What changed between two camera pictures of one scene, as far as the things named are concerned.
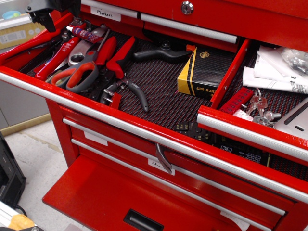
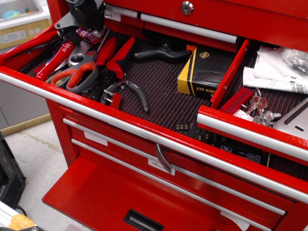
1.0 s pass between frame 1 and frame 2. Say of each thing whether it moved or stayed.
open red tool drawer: stayed
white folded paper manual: stayed
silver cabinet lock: stayed
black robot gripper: moved
